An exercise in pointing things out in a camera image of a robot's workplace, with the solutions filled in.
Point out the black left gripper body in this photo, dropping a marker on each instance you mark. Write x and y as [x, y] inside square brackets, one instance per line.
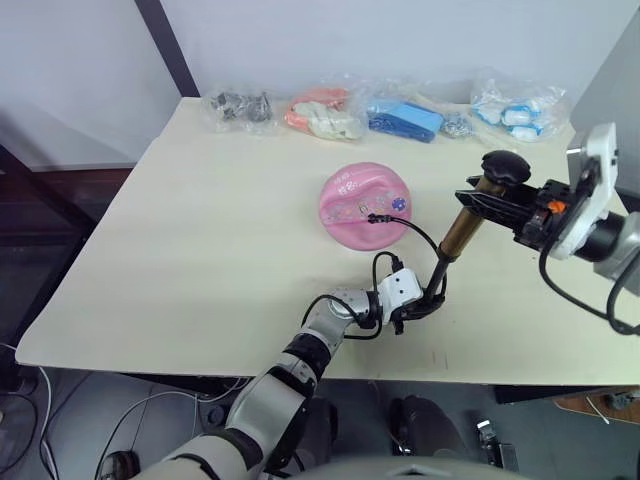
[403, 316]

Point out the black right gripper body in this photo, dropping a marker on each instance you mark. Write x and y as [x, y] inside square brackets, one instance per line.
[547, 215]

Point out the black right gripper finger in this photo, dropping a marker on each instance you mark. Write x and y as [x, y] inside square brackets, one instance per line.
[525, 190]
[495, 210]

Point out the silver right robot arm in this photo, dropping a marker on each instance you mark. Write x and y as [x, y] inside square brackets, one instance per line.
[620, 240]

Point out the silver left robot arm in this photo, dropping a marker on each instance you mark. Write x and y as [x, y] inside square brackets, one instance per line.
[320, 327]

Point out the deflated pink ball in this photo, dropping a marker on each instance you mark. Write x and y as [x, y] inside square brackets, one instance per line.
[360, 192]

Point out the plastic bag of white-blue parts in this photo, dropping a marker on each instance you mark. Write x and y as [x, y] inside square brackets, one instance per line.
[520, 112]

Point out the small bag of metal parts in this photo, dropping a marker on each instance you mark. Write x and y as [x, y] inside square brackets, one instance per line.
[457, 125]

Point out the plastic bag of blue parts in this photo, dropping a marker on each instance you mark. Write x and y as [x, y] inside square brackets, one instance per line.
[405, 117]

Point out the grey panel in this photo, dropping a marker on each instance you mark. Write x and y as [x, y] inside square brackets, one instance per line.
[610, 75]

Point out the grey robot torso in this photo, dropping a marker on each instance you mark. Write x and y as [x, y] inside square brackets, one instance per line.
[400, 471]

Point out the plastic bag of orange parts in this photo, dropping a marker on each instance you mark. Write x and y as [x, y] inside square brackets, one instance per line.
[322, 115]

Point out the plastic bag of black parts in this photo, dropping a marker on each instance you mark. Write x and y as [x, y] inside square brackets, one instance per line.
[240, 107]

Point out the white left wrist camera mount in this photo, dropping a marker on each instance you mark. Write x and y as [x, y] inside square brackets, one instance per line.
[400, 287]

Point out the silver metal bracket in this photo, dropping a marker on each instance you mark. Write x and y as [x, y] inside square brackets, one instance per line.
[495, 445]

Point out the black table frame bar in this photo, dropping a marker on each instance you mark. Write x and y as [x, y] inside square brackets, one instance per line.
[565, 395]

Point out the black slanted post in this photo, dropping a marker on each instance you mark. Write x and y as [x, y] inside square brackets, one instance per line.
[167, 47]

